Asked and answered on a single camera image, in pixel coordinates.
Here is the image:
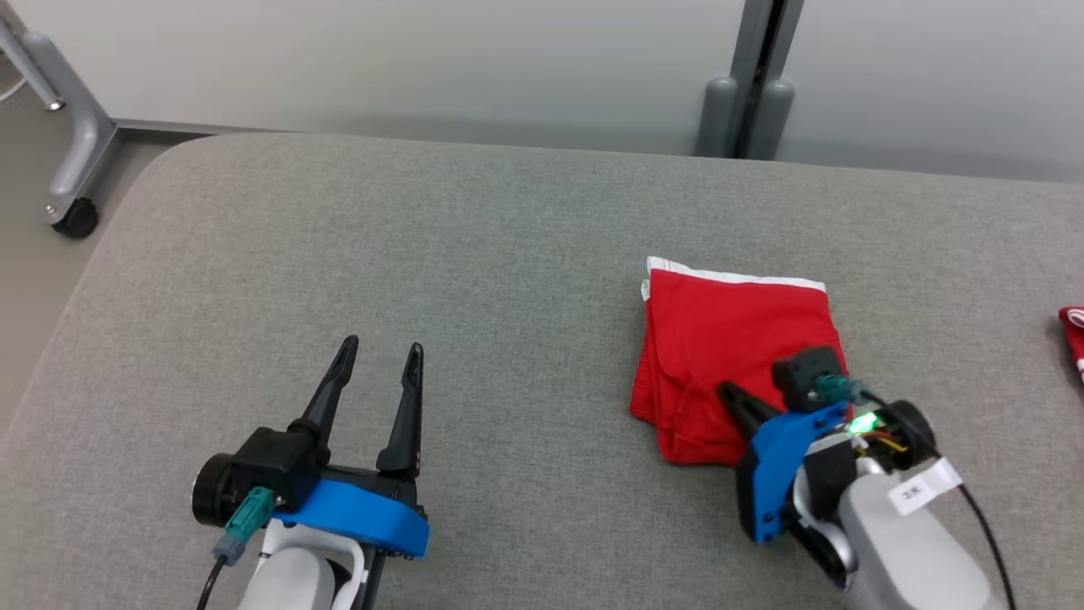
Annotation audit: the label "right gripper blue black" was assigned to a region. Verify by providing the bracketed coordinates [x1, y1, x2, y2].
[719, 380, 937, 544]

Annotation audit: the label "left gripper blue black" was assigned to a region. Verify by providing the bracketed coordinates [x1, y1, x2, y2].
[192, 335, 431, 610]

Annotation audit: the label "red shorts with white trim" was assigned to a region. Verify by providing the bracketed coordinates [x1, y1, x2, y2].
[629, 256, 850, 468]

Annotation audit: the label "red Bulls 23 jersey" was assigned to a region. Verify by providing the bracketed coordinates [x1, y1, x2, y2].
[1058, 306, 1084, 385]

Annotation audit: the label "black caster wheel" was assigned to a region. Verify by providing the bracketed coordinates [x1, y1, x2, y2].
[51, 198, 100, 241]

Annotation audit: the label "right camera teal connector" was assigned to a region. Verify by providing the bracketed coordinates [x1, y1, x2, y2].
[813, 374, 878, 408]

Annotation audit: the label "camera teal connector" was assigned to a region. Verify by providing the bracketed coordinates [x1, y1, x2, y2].
[212, 486, 277, 568]
[813, 374, 878, 408]

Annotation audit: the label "left camera teal connector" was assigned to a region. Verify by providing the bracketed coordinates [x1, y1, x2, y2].
[212, 486, 277, 568]

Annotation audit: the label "white cable label tag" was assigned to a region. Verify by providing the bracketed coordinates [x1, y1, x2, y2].
[888, 457, 965, 517]

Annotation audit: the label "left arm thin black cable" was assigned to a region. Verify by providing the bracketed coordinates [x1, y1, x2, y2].
[196, 554, 230, 610]

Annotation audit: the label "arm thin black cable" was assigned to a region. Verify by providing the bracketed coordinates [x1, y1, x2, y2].
[862, 388, 1018, 610]
[196, 554, 230, 610]

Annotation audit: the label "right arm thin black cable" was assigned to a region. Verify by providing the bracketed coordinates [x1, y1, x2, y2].
[862, 388, 1018, 610]

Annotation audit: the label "grey cylindrical post foot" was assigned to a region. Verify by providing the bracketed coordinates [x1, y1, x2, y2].
[695, 75, 740, 159]
[749, 78, 796, 163]

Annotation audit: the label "grey partition post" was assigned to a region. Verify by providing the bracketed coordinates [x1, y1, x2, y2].
[732, 0, 806, 161]

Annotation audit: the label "grey metal tube frame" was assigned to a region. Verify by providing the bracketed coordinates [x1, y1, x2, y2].
[0, 15, 120, 226]

